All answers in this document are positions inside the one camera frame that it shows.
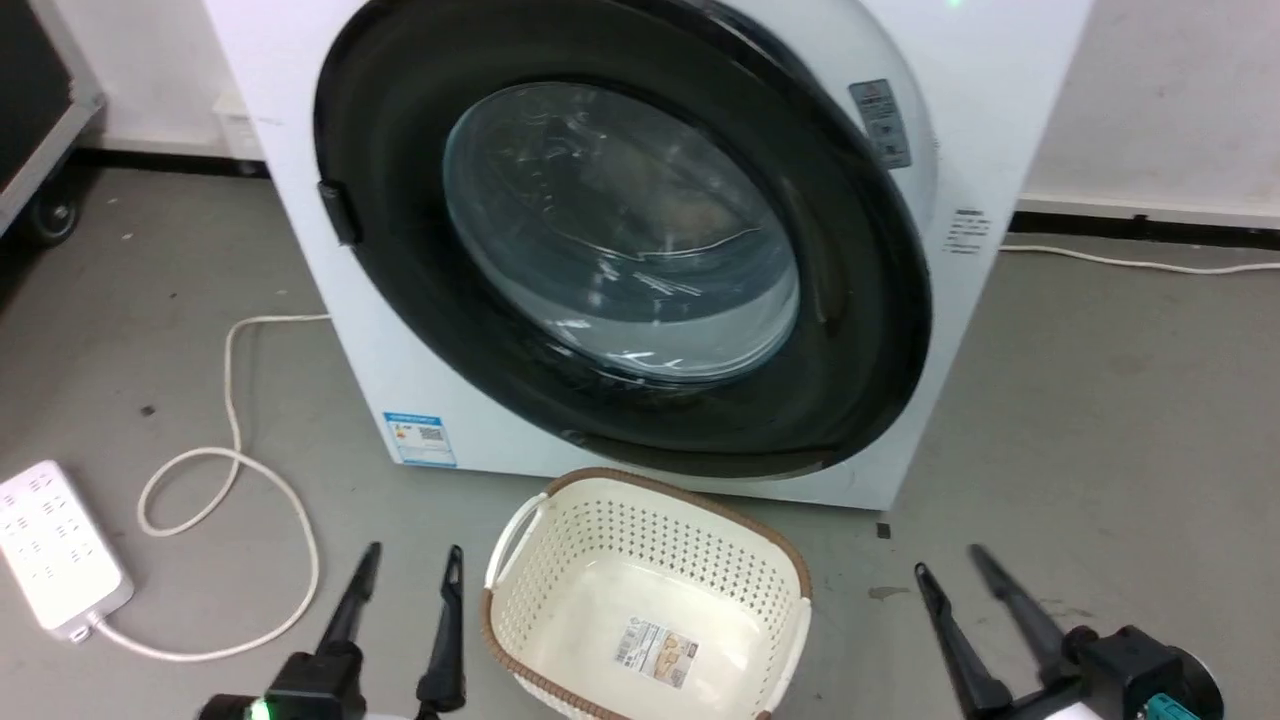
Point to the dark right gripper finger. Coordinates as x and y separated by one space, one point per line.
955 640
1020 610

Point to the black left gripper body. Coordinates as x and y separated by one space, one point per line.
310 685

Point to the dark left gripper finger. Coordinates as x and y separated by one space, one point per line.
352 600
446 630

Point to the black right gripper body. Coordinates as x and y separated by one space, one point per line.
1130 670

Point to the black round glass washer door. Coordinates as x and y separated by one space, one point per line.
400 150

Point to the white front-load washing machine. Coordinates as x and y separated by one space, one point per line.
1000 90

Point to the cream perforated laundry basket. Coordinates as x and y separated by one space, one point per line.
600 600

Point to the blue energy label sticker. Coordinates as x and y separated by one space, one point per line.
422 440

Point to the paper label sticker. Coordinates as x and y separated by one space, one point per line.
656 652

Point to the white power strip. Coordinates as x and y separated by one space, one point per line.
50 550

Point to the small black text sticker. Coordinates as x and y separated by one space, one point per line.
967 231

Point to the black caster wheel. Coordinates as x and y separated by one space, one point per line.
50 215

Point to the grey warning sticker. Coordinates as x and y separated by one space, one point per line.
880 122

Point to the black flight case aluminium edge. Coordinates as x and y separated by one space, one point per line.
30 90

